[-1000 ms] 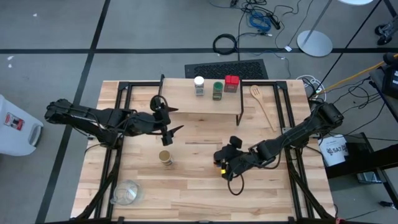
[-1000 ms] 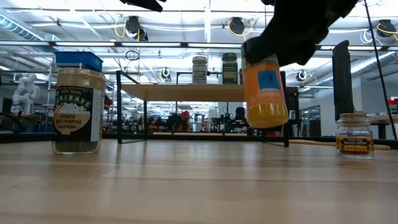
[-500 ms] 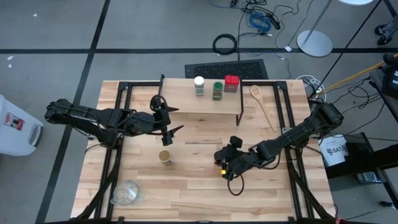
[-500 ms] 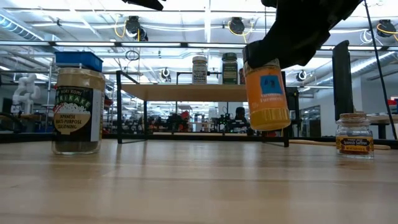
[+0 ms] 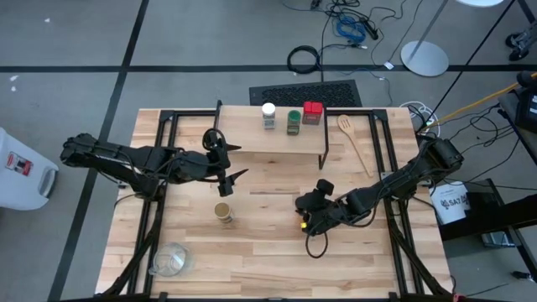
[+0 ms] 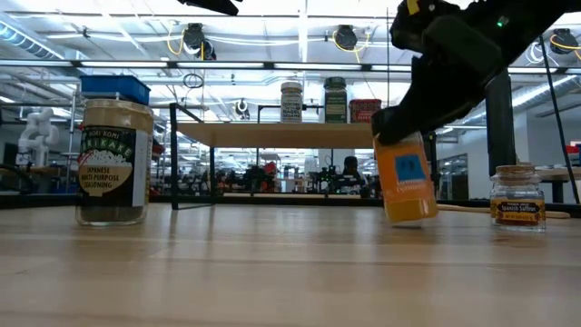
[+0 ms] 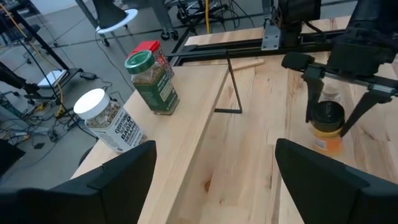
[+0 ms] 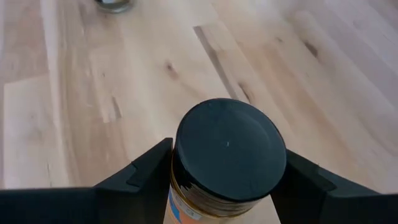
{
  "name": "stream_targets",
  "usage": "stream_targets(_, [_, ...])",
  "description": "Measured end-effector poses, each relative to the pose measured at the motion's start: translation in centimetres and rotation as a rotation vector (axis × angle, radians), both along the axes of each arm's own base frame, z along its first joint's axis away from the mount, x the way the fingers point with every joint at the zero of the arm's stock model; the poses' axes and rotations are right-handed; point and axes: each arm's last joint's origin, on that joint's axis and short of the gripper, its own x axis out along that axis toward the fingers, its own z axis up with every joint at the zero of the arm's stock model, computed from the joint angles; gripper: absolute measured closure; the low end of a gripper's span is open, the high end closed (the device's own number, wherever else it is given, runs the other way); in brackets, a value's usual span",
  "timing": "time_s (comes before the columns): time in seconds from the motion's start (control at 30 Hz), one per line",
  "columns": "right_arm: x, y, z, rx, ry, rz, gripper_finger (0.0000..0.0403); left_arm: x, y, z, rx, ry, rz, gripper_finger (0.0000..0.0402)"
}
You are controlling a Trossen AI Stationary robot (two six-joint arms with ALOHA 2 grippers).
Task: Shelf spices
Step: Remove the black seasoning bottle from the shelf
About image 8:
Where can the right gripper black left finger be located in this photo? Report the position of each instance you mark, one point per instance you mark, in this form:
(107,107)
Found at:
(124,202)

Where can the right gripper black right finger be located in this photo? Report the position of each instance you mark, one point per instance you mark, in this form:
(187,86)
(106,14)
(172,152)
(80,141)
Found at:
(311,202)

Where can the orange spice bottle black lid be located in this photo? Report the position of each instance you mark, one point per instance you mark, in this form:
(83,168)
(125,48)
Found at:
(230,149)

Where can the tall dark jar gold lid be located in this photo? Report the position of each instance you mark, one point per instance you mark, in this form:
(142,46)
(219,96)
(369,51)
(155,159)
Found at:
(113,6)

